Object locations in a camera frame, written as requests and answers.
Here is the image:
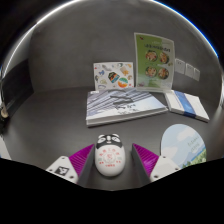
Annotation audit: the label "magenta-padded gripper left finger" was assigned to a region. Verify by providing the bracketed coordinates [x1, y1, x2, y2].
[45, 143, 96, 187]

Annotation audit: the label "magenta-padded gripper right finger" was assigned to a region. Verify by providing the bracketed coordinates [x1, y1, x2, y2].
[131, 142, 182, 186]

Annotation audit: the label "white panda-print computer mouse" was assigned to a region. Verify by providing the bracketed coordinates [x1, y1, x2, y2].
[94, 133, 127, 178]

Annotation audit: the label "sky-print round mouse pad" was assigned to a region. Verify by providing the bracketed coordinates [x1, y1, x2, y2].
[160, 123, 208, 169]

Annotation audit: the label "large grey-cover book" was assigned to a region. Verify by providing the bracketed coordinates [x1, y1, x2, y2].
[85, 87, 169, 128]

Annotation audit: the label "white and blue book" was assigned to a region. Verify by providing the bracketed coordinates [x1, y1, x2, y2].
[163, 89, 211, 123]

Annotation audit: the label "white sticker sheet card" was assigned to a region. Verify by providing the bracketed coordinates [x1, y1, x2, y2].
[92, 61, 135, 92]

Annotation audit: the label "green food-print menu stand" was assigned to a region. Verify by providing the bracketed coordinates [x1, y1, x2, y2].
[133, 32, 176, 94]

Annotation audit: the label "white wall switch panels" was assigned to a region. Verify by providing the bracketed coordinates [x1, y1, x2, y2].
[174, 58, 201, 82]

